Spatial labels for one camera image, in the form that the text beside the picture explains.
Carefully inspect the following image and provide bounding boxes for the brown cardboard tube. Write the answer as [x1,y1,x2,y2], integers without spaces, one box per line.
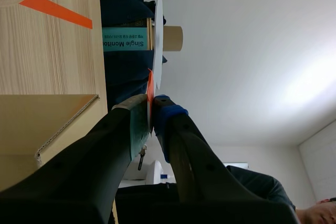
[163,25,184,52]

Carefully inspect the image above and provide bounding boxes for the person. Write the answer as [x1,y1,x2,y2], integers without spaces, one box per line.
[225,165,336,224]

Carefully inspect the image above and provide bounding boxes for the teal printed box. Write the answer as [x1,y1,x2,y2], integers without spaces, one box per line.
[101,27,148,52]

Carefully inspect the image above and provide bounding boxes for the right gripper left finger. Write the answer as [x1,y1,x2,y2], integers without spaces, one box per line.
[0,93,153,224]

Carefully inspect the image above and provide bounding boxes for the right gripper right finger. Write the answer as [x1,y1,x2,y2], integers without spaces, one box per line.
[151,94,299,224]

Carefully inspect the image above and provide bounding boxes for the brown cardboard box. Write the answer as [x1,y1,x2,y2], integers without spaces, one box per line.
[0,93,101,194]

